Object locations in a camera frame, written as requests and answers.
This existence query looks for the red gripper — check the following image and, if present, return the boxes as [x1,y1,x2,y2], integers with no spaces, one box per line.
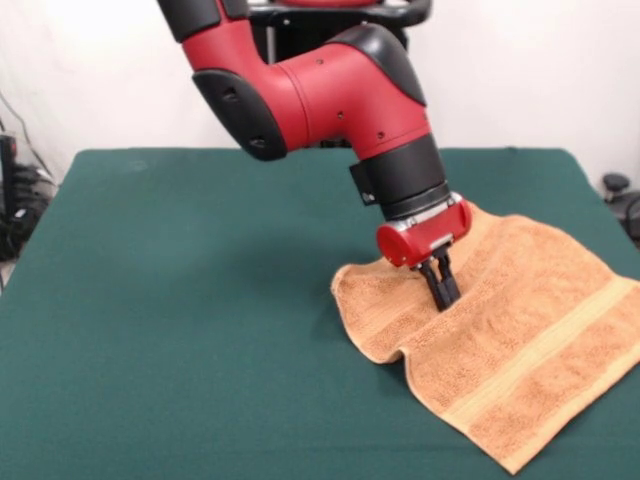
[375,197,473,313]

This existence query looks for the orange terry towel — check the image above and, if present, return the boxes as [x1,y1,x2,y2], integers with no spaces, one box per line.
[330,202,640,476]

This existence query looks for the dark green table cloth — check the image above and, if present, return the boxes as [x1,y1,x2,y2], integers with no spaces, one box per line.
[0,146,640,480]

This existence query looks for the black electronics box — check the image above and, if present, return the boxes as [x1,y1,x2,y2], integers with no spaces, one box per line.
[0,132,20,216]

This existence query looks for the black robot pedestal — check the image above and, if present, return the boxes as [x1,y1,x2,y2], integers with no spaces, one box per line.
[244,0,433,150]

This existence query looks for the black cable bundle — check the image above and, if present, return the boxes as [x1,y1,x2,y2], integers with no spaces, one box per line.
[0,163,60,262]

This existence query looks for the grey wall cable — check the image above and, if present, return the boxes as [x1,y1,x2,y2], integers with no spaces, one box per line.
[0,91,54,177]

